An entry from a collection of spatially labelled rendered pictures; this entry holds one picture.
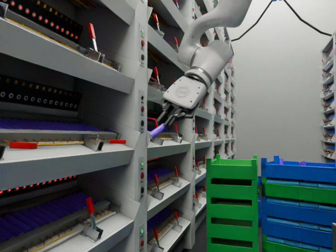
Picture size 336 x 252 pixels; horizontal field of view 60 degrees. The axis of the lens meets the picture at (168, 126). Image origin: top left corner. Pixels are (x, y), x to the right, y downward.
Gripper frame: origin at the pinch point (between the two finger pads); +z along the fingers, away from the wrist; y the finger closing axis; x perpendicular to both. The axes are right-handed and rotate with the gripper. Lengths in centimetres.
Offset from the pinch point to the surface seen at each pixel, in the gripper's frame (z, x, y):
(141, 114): 1.8, -0.4, -7.9
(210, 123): -65, 115, -36
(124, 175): 18.5, 5.4, -2.9
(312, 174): -27, 45, 39
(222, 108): -112, 166, -57
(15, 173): 32.9, -33.0, 4.7
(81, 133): 19.5, -17.2, -5.2
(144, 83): -6.9, -3.0, -12.7
